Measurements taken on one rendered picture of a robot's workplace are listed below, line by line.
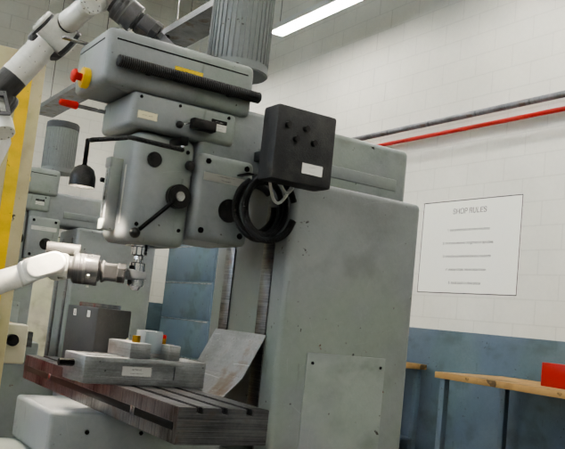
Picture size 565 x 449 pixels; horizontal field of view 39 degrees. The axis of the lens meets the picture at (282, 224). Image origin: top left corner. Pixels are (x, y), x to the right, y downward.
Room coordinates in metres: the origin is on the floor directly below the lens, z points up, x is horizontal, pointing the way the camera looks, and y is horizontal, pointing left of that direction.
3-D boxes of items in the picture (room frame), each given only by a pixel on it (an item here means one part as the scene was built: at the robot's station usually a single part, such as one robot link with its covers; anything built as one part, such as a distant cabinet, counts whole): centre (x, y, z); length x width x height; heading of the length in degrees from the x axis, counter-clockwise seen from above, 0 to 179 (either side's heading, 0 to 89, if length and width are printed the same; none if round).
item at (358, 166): (2.63, -0.02, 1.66); 0.80 x 0.23 x 0.20; 122
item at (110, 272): (2.35, 0.50, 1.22); 0.13 x 0.12 x 0.10; 10
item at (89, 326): (2.68, 0.57, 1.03); 0.22 x 0.12 x 0.20; 39
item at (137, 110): (2.38, 0.37, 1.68); 0.34 x 0.24 x 0.10; 122
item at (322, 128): (2.24, -0.02, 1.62); 0.20 x 0.09 x 0.21; 122
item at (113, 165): (2.30, 0.50, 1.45); 0.04 x 0.04 x 0.21; 32
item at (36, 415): (2.36, 0.41, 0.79); 0.50 x 0.35 x 0.12; 122
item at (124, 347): (2.20, 0.38, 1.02); 0.15 x 0.06 x 0.04; 34
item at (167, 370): (2.22, 0.35, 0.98); 0.35 x 0.15 x 0.11; 124
